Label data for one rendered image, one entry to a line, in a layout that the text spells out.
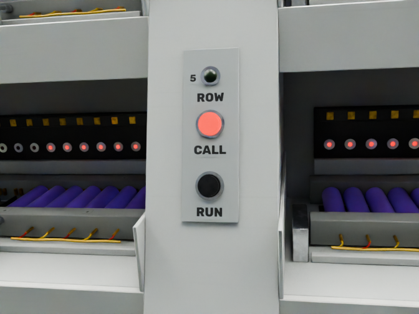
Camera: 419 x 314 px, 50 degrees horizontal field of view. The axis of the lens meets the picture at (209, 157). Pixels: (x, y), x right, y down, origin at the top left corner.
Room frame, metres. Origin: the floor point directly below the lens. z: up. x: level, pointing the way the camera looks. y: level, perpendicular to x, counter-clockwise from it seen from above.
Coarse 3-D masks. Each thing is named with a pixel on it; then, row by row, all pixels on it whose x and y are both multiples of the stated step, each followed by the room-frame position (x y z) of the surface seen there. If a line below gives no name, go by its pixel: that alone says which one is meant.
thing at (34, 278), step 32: (0, 160) 0.53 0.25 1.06; (32, 160) 0.52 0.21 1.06; (64, 160) 0.51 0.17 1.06; (96, 160) 0.51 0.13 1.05; (128, 160) 0.50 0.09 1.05; (0, 256) 0.39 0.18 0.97; (32, 256) 0.38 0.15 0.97; (64, 256) 0.38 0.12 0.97; (96, 256) 0.38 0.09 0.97; (128, 256) 0.37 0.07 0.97; (0, 288) 0.34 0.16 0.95; (32, 288) 0.34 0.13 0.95; (64, 288) 0.33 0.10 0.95; (96, 288) 0.33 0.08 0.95; (128, 288) 0.33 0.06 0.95
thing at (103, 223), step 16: (0, 208) 0.43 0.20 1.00; (16, 208) 0.42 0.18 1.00; (32, 208) 0.42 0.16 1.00; (48, 208) 0.42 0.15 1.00; (64, 208) 0.42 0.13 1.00; (80, 208) 0.41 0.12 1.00; (96, 208) 0.41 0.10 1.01; (16, 224) 0.41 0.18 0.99; (32, 224) 0.41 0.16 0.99; (48, 224) 0.41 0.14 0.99; (64, 224) 0.40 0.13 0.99; (80, 224) 0.40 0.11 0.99; (96, 224) 0.40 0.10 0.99; (112, 224) 0.40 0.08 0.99; (128, 224) 0.39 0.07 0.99; (32, 240) 0.39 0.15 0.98; (64, 240) 0.39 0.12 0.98; (80, 240) 0.39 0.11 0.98; (96, 240) 0.38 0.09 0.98; (112, 240) 0.38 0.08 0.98
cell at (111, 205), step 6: (126, 186) 0.48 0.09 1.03; (120, 192) 0.46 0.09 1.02; (126, 192) 0.46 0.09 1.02; (132, 192) 0.47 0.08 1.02; (114, 198) 0.45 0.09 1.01; (120, 198) 0.45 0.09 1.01; (126, 198) 0.45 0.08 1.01; (132, 198) 0.46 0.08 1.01; (108, 204) 0.43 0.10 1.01; (114, 204) 0.43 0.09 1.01; (120, 204) 0.44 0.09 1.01; (126, 204) 0.45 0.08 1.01
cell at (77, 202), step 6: (90, 186) 0.48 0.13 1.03; (96, 186) 0.49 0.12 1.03; (84, 192) 0.47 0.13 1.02; (90, 192) 0.47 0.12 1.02; (96, 192) 0.48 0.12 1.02; (78, 198) 0.45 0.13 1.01; (84, 198) 0.45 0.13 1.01; (90, 198) 0.46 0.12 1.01; (72, 204) 0.44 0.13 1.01; (78, 204) 0.44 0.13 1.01; (84, 204) 0.45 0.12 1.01
